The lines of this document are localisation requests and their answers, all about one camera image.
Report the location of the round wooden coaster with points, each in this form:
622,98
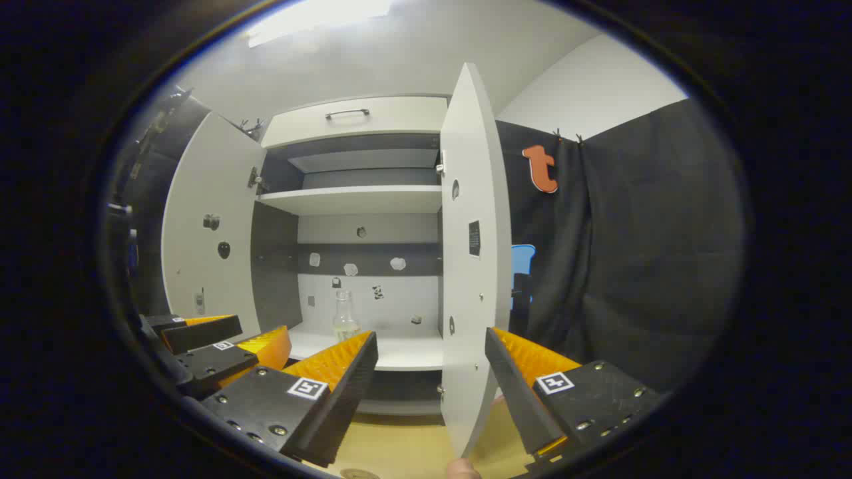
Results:
359,474

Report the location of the clear glass bottle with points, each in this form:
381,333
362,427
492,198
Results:
345,322

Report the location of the ceiling light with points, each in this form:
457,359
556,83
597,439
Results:
313,16

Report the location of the white cabinet shelf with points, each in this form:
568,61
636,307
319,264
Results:
353,199

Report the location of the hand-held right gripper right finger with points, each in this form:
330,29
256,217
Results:
519,399

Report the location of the white door with headphones sticker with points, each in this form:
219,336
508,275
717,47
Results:
476,299

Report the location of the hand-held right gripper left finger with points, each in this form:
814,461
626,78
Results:
346,399

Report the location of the white cabinet drawer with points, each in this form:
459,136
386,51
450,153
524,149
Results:
399,120

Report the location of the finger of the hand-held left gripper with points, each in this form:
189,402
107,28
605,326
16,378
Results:
213,362
200,334

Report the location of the white door with camera sticker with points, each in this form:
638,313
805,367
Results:
206,266

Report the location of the black backdrop cloth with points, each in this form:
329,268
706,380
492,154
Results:
632,253

